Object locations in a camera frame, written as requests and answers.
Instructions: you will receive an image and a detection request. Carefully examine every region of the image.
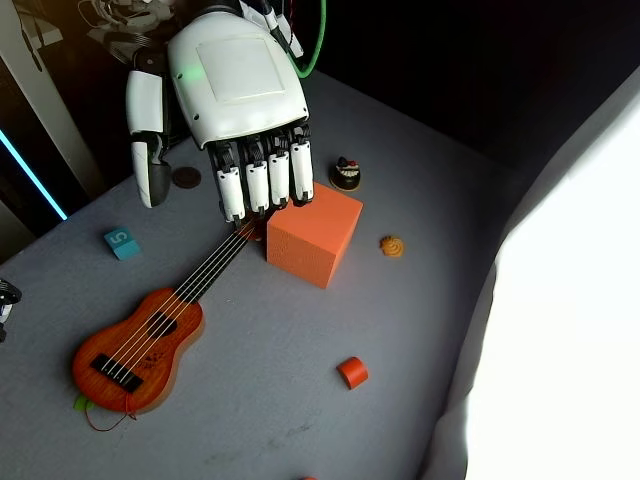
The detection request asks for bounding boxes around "orange swirl cookie toy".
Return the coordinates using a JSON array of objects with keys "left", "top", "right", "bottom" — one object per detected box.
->
[{"left": 378, "top": 234, "right": 405, "bottom": 259}]

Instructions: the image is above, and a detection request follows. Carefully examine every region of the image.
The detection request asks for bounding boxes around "red string green tag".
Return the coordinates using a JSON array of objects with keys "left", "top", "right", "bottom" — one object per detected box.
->
[{"left": 73, "top": 394, "right": 137, "bottom": 433}]

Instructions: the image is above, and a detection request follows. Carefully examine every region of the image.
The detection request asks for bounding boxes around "dark brown round disc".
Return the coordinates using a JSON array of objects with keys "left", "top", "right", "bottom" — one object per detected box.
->
[{"left": 171, "top": 166, "right": 203, "bottom": 190}]

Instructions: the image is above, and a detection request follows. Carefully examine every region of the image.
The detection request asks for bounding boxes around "chocolate cake toy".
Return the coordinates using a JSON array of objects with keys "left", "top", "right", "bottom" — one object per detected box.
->
[{"left": 329, "top": 155, "right": 362, "bottom": 193}]

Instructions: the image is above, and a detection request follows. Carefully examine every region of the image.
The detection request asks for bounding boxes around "teal number five block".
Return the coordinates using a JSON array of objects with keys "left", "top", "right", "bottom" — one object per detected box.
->
[{"left": 103, "top": 227, "right": 142, "bottom": 261}]

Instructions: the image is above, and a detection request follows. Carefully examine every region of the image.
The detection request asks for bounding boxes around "small brown toy guitar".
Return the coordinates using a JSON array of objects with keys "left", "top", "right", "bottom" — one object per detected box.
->
[{"left": 71, "top": 214, "right": 266, "bottom": 415}]

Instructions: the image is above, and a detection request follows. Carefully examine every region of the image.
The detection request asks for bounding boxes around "orange half-cylinder block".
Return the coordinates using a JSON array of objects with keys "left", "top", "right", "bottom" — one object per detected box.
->
[{"left": 335, "top": 355, "right": 370, "bottom": 391}]

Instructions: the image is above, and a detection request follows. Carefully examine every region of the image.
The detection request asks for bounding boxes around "white background equipment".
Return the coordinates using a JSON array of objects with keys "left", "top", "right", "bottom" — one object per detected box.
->
[{"left": 77, "top": 0, "right": 174, "bottom": 64}]

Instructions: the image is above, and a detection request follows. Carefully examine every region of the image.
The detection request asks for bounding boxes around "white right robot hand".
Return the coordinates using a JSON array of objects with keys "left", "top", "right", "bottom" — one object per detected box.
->
[{"left": 0, "top": 278, "right": 23, "bottom": 344}]

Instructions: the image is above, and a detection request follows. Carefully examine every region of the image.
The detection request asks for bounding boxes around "large orange foam cube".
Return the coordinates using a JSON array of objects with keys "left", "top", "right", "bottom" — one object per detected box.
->
[{"left": 265, "top": 182, "right": 364, "bottom": 290}]

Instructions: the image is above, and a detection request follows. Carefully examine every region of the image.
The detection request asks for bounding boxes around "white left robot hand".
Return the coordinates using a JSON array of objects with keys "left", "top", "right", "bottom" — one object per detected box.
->
[{"left": 124, "top": 9, "right": 316, "bottom": 225}]

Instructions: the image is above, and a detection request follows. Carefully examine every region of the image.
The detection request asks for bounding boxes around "green cable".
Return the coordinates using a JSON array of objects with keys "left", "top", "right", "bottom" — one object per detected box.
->
[{"left": 294, "top": 0, "right": 329, "bottom": 79}]

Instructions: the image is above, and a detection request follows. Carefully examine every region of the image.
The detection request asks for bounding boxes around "cyan light strip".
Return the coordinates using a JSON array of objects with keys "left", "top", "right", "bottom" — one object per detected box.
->
[{"left": 0, "top": 128, "right": 69, "bottom": 222}]

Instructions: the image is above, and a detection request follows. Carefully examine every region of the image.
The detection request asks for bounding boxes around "white upright panel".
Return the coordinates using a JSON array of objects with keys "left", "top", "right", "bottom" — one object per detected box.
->
[{"left": 0, "top": 0, "right": 105, "bottom": 199}]

